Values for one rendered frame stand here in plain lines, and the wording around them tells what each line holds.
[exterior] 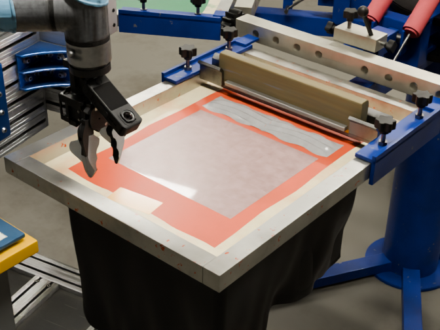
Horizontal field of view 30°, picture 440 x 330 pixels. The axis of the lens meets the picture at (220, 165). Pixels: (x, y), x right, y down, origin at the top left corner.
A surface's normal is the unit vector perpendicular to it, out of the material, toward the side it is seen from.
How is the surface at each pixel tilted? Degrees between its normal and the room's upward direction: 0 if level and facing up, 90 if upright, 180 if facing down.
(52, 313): 0
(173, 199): 0
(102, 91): 31
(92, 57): 90
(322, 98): 90
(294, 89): 90
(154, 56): 0
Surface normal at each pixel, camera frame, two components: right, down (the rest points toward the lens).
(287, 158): 0.02, -0.85
